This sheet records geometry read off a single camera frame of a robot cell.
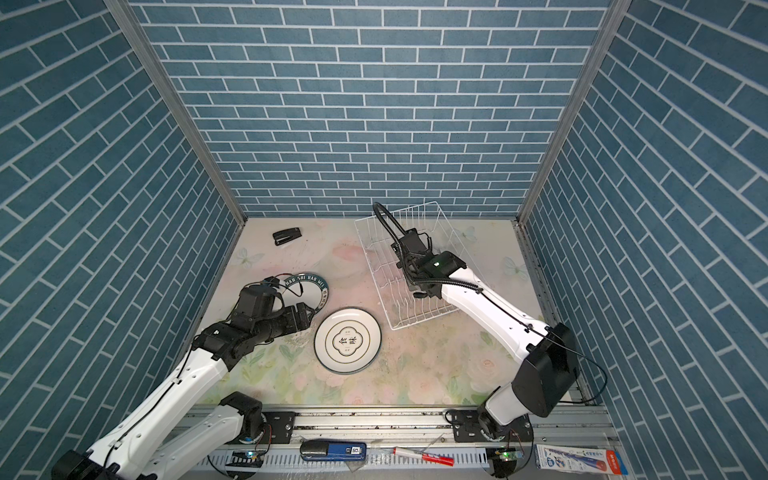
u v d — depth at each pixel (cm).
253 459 72
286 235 112
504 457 71
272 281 71
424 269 55
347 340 87
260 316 61
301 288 71
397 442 74
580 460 69
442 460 69
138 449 41
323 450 66
